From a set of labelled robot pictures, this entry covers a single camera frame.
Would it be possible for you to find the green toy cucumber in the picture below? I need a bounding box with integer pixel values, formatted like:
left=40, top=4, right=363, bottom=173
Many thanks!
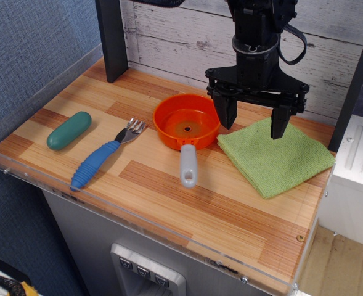
left=46, top=111, right=92, bottom=150

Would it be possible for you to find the clear acrylic table guard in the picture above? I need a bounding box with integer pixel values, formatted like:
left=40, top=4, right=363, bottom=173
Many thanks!
left=0, top=45, right=330, bottom=295

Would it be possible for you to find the yellow and black object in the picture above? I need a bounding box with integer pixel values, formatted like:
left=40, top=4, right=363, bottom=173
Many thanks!
left=0, top=275, right=39, bottom=296

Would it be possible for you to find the green microfibre cloth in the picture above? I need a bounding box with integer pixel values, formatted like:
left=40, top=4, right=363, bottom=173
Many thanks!
left=217, top=118, right=335, bottom=199

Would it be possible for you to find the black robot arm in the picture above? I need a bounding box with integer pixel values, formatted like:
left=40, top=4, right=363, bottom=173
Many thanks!
left=205, top=1, right=309, bottom=139

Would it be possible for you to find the black left frame post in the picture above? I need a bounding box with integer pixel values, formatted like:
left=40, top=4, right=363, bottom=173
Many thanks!
left=95, top=0, right=129, bottom=83

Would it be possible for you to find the grey cabinet with button panel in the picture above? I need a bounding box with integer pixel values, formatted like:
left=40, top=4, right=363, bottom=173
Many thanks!
left=41, top=188, right=280, bottom=296

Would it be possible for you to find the black frame post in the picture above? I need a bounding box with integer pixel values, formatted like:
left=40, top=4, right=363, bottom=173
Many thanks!
left=328, top=49, right=363, bottom=152
left=95, top=0, right=129, bottom=83

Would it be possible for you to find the blue handled metal fork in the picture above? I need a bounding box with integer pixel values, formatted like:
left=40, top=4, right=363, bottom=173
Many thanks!
left=70, top=118, right=147, bottom=191

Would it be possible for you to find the orange pot grey handle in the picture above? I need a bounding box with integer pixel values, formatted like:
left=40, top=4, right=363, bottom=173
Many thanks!
left=153, top=94, right=220, bottom=188

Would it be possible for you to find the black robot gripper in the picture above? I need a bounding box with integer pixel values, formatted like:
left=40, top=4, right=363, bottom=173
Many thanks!
left=205, top=39, right=309, bottom=139

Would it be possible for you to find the black right frame post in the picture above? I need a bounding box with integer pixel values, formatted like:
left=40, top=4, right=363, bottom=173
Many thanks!
left=328, top=49, right=363, bottom=152

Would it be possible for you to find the white ribbed box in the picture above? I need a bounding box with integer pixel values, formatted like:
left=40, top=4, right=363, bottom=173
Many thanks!
left=317, top=115, right=363, bottom=244

